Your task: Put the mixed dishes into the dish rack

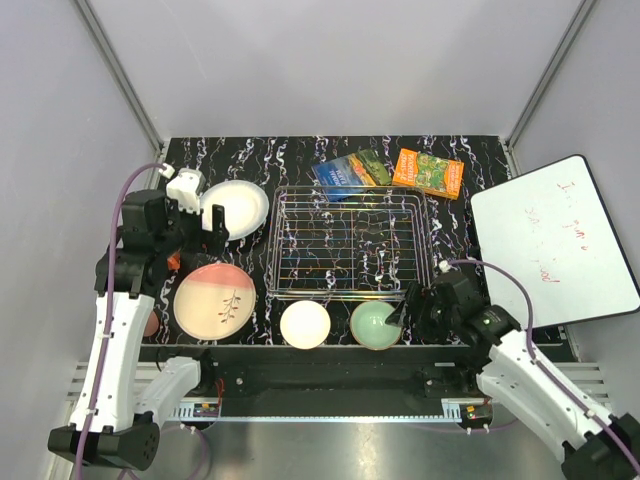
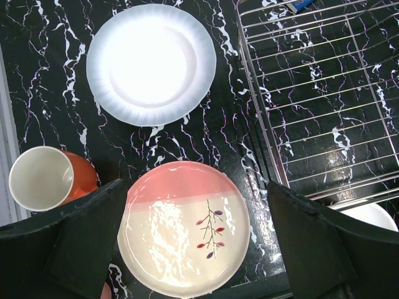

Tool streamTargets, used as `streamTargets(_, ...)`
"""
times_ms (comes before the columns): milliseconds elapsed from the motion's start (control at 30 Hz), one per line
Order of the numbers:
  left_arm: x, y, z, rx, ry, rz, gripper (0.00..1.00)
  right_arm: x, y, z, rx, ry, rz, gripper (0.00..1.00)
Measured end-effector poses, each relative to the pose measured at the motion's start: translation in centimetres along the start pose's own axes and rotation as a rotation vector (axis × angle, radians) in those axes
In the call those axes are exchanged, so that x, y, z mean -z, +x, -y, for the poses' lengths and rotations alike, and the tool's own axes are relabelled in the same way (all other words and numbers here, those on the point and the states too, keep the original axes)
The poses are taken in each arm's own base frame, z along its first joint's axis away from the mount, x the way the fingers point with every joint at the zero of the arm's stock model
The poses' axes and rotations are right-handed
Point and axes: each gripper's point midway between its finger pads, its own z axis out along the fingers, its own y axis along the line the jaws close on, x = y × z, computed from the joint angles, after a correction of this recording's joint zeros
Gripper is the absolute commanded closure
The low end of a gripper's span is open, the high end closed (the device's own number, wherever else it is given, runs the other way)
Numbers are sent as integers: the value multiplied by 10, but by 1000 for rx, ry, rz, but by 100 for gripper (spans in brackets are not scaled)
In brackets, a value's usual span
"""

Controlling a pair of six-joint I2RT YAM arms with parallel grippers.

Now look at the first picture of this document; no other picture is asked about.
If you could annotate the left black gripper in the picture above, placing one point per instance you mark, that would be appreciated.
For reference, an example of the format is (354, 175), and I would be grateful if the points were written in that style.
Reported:
(211, 242)

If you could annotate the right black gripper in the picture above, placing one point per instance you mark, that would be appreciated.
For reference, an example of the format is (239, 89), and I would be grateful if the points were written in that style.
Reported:
(420, 296)

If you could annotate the green ceramic bowl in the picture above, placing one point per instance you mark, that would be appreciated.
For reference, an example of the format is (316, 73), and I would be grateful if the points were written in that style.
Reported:
(368, 327)

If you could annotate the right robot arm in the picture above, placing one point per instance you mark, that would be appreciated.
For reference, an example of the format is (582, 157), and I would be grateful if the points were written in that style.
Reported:
(589, 440)

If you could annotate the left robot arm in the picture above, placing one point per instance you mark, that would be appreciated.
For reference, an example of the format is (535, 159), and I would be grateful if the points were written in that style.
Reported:
(111, 426)

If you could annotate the orange mug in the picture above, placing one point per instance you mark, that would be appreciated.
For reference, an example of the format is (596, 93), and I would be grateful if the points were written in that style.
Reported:
(173, 262)

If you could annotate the white paper plate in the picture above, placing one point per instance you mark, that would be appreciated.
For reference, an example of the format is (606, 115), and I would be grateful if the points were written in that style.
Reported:
(245, 204)

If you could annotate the pink cream floral plate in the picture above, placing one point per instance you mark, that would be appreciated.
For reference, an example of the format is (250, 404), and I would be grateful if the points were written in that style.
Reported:
(214, 302)

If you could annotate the pink cup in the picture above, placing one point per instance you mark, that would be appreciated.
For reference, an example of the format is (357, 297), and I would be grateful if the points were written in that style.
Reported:
(152, 325)

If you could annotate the orange bowl white inside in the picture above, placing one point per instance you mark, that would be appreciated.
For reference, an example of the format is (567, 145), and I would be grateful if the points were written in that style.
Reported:
(305, 324)

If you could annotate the orange green book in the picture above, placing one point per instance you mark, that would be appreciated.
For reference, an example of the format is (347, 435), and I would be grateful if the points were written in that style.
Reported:
(434, 175)

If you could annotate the blue landscape book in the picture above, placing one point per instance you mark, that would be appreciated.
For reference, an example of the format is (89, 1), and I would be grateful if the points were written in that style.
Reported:
(352, 174)

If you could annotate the white whiteboard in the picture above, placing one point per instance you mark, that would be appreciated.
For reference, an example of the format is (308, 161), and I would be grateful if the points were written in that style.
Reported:
(550, 229)

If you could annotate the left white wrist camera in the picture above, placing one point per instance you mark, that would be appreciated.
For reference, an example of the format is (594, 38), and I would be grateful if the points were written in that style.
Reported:
(186, 188)

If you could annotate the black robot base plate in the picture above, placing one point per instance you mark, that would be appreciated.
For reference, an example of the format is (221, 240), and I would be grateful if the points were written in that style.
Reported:
(331, 381)

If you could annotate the metal wire dish rack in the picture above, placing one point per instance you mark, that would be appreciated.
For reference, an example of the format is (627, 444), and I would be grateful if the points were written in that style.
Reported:
(347, 243)

